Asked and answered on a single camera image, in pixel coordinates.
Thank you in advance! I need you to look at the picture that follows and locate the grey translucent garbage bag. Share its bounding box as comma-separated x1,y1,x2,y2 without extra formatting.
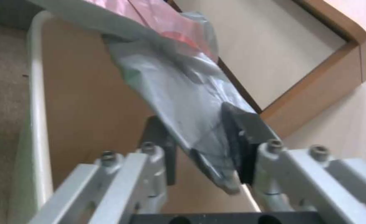
30,0,262,195

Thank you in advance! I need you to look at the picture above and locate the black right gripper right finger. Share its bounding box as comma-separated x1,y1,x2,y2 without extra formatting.
221,102,366,224

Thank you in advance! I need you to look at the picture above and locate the white rounded frame bar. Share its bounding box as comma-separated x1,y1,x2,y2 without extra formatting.
16,10,56,207

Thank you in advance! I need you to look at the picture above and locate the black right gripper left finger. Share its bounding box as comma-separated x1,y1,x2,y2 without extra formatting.
30,115,178,224

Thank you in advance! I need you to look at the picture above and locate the pink plastic bag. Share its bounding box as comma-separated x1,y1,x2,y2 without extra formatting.
105,0,210,53

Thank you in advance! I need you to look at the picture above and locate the cream board with brown rim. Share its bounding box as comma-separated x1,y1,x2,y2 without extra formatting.
167,0,366,117

